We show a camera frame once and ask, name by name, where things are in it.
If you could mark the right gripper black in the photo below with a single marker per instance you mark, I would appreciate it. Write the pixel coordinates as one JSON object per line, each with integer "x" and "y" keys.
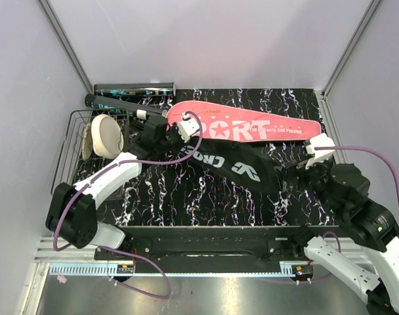
{"x": 324, "y": 163}

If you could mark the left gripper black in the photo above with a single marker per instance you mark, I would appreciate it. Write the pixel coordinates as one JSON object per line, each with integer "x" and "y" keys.
{"x": 174, "y": 129}

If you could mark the pink racket cover bag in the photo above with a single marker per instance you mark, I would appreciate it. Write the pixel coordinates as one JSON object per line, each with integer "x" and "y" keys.
{"x": 237, "y": 124}

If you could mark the black teal shuttlecock tube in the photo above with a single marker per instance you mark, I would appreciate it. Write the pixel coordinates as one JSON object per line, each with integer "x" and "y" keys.
{"x": 134, "y": 89}

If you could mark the black racket bag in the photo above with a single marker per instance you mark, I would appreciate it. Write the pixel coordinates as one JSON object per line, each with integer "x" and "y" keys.
{"x": 245, "y": 165}

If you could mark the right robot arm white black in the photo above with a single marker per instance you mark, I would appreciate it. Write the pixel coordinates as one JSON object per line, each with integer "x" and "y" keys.
{"x": 343, "y": 189}

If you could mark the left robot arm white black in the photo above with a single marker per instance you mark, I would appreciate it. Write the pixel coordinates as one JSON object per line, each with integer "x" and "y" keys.
{"x": 72, "y": 214}

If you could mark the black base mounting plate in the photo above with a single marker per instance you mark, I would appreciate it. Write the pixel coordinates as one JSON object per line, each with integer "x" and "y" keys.
{"x": 157, "y": 249}

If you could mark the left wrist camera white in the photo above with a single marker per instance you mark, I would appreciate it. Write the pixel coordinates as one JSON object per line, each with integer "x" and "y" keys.
{"x": 187, "y": 127}

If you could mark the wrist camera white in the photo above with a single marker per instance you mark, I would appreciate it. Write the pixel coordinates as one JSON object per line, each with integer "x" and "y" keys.
{"x": 187, "y": 127}
{"x": 319, "y": 148}

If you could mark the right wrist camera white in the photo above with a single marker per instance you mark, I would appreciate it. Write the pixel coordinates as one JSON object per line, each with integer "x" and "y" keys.
{"x": 319, "y": 148}

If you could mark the black wire basket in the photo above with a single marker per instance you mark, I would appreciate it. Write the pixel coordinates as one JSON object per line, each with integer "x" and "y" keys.
{"x": 71, "y": 167}

